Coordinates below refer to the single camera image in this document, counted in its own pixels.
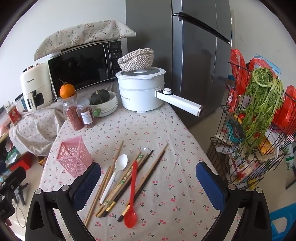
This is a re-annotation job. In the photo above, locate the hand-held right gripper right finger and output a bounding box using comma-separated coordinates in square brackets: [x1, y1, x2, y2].
[195, 161, 272, 241]

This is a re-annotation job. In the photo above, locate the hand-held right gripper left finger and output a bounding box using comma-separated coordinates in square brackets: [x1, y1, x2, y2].
[25, 162, 102, 241]

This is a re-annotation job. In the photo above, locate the pile of chopsticks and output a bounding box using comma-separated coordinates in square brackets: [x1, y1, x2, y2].
[84, 140, 169, 227]

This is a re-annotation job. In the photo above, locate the pink perforated utensil holder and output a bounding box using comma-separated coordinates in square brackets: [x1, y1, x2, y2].
[56, 136, 93, 178]

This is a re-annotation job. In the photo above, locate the red plastic spoon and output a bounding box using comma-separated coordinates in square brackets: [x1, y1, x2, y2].
[124, 161, 138, 229]

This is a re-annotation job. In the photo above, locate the white plastic spoon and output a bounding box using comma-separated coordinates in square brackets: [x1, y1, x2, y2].
[100, 154, 128, 204]

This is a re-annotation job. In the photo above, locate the red box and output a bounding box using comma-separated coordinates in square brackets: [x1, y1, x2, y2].
[9, 152, 35, 172]

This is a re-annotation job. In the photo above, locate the cherry print tablecloth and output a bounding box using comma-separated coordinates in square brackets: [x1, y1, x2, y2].
[9, 81, 242, 241]

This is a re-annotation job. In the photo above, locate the goji berry jar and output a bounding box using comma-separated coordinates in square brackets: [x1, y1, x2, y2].
[62, 96, 85, 131]

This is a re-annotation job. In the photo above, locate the small spice jar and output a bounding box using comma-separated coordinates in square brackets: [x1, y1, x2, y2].
[76, 98, 96, 128]

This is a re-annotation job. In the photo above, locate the blue plastic stool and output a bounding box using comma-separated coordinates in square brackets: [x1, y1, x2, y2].
[269, 209, 295, 241]

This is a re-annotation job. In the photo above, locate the white ceramic bowl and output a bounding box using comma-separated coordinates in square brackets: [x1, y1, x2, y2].
[91, 91, 119, 117]

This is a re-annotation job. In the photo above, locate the dark green squash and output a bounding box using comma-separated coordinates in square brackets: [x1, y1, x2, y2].
[89, 90, 110, 105]

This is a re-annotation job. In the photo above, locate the orange with stem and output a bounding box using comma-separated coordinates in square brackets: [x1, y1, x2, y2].
[59, 80, 75, 99]

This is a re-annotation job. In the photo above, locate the red label nut jar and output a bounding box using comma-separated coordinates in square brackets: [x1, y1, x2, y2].
[5, 103, 22, 126]

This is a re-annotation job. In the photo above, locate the bunch of leafy greens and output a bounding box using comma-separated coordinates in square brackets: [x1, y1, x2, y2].
[240, 67, 285, 158]

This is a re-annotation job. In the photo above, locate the white electric cooking pot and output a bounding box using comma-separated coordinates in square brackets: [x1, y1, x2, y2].
[116, 66, 204, 117]

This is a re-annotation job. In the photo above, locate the clear container black lid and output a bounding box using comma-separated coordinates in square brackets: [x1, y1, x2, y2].
[15, 93, 25, 112]

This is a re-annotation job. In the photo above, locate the red plastic bag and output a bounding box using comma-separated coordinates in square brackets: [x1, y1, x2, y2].
[273, 85, 296, 130]
[229, 49, 251, 112]
[248, 58, 277, 79]

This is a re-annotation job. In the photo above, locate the grey refrigerator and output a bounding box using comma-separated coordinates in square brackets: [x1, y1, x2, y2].
[125, 0, 233, 128]

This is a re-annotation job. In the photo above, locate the black door microwave oven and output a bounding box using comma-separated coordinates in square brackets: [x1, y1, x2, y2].
[47, 38, 129, 101]

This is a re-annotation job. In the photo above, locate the cream air fryer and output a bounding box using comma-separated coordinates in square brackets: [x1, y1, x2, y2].
[20, 62, 52, 112]

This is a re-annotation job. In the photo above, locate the floral cover cloth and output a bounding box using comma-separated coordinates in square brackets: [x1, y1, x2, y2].
[33, 20, 137, 62]

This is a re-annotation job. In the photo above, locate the black wire rack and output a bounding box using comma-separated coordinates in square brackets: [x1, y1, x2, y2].
[206, 61, 296, 190]

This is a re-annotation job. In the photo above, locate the woven rope basket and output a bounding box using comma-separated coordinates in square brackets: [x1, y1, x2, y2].
[117, 48, 155, 71]

